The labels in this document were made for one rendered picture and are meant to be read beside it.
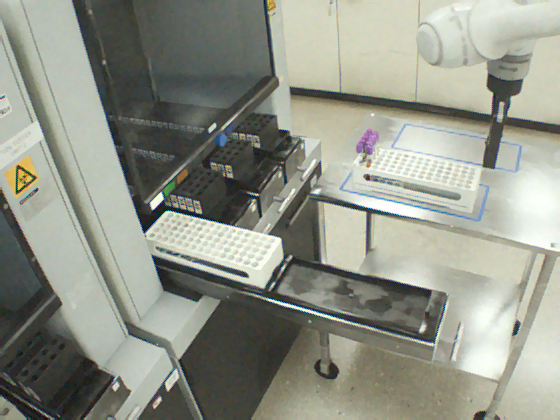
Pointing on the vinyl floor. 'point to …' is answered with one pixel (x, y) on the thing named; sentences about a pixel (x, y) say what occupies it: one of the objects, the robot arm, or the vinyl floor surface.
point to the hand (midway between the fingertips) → (491, 152)
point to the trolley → (501, 312)
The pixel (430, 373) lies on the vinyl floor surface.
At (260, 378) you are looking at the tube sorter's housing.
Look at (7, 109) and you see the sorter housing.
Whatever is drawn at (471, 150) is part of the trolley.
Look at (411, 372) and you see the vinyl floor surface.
